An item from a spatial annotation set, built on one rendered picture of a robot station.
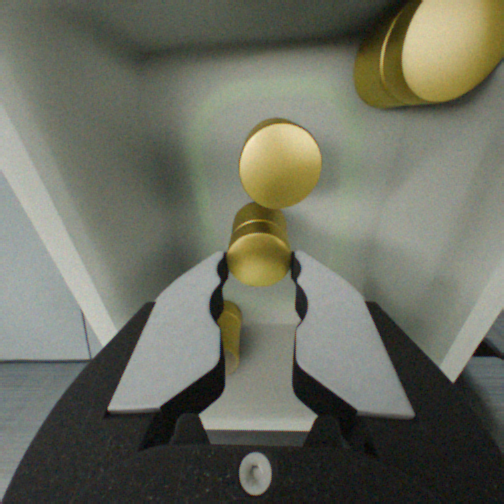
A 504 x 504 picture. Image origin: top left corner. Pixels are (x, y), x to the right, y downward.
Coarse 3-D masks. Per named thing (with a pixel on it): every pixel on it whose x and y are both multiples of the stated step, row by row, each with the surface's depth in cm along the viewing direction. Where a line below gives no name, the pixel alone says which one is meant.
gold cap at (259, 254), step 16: (240, 208) 15; (256, 208) 14; (240, 224) 12; (256, 224) 12; (272, 224) 12; (240, 240) 11; (256, 240) 11; (272, 240) 11; (288, 240) 12; (240, 256) 12; (256, 256) 12; (272, 256) 12; (288, 256) 12; (240, 272) 12; (256, 272) 12; (272, 272) 12
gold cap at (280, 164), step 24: (264, 120) 12; (288, 120) 12; (264, 144) 9; (288, 144) 9; (312, 144) 9; (240, 168) 10; (264, 168) 9; (288, 168) 9; (312, 168) 9; (264, 192) 10; (288, 192) 10
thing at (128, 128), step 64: (0, 0) 6; (64, 0) 7; (128, 0) 8; (192, 0) 8; (256, 0) 8; (320, 0) 8; (384, 0) 8; (0, 64) 6; (64, 64) 8; (128, 64) 11; (192, 64) 11; (256, 64) 11; (320, 64) 11; (0, 128) 7; (64, 128) 8; (128, 128) 11; (192, 128) 13; (320, 128) 13; (384, 128) 12; (448, 128) 10; (64, 192) 8; (128, 192) 11; (192, 192) 15; (320, 192) 14; (384, 192) 14; (448, 192) 10; (64, 256) 9; (128, 256) 11; (192, 256) 17; (320, 256) 17; (384, 256) 15; (448, 256) 10; (128, 320) 12; (256, 320) 20; (448, 320) 11; (256, 384) 16
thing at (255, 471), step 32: (192, 416) 5; (320, 416) 5; (160, 448) 5; (192, 448) 5; (224, 448) 5; (256, 448) 5; (288, 448) 5; (320, 448) 5; (96, 480) 4; (128, 480) 4; (160, 480) 4; (192, 480) 4; (224, 480) 4; (256, 480) 4; (288, 480) 4; (320, 480) 4; (352, 480) 4; (384, 480) 4
